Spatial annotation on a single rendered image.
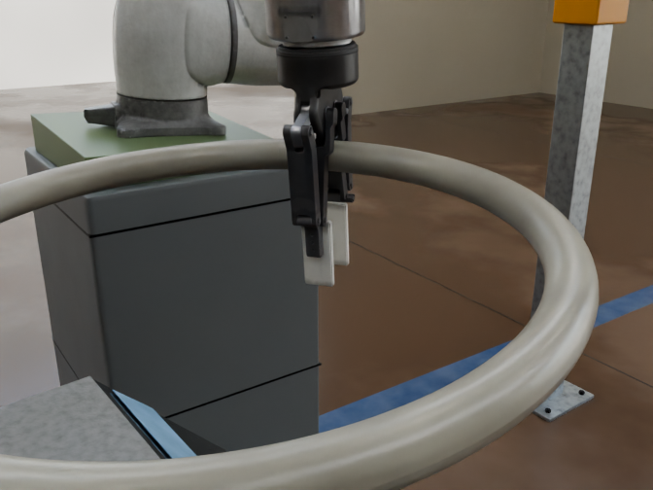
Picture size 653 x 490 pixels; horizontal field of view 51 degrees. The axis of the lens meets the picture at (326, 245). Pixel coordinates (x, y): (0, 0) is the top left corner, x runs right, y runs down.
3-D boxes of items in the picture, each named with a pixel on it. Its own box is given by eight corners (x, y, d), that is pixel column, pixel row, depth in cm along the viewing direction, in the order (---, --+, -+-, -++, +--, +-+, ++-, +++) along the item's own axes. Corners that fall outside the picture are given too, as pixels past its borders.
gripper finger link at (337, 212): (318, 202, 72) (320, 199, 72) (321, 263, 75) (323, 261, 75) (345, 204, 71) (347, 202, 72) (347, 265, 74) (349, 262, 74)
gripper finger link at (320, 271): (331, 220, 67) (329, 223, 67) (334, 284, 70) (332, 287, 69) (303, 217, 68) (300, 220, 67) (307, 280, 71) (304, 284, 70)
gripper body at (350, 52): (294, 34, 68) (300, 127, 71) (259, 47, 60) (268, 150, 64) (368, 34, 65) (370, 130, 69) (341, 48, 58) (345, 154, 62)
